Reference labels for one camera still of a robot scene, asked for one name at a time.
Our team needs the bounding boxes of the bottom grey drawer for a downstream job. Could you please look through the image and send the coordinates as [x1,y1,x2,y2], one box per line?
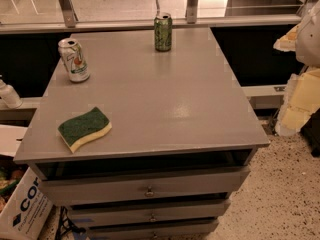
[87,218,218,240]

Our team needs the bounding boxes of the green yellow sponge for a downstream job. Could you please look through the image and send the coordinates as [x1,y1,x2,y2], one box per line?
[58,107,112,153]

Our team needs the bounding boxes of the white 7up can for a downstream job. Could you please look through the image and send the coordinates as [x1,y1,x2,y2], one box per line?
[58,38,90,83]

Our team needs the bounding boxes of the metal window frame rail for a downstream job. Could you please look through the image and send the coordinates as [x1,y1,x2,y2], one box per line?
[0,0,318,34]

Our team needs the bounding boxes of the white cardboard box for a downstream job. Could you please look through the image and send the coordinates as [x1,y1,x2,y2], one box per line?
[0,123,54,240]

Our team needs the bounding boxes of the black cables under cabinet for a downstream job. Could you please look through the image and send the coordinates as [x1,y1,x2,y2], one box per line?
[54,206,87,240]

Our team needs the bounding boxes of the top grey drawer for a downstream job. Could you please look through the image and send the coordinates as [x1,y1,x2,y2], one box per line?
[40,166,250,206]

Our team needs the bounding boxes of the grey drawer cabinet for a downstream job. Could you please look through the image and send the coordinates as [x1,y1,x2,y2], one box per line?
[13,27,271,240]

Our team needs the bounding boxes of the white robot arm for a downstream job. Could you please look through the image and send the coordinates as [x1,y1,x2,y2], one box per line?
[273,1,320,136]

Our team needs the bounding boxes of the white plastic bottle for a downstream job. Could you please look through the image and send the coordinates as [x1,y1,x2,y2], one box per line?
[0,76,22,108]

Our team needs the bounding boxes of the grey drawer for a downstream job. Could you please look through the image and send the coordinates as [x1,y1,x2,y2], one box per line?
[87,218,218,240]
[40,166,250,206]
[69,199,230,227]

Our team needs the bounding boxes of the green soda can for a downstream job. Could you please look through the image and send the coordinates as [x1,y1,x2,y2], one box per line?
[154,12,172,52]

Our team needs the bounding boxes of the middle grey drawer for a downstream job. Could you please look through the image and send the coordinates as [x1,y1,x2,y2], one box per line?
[69,199,230,227]

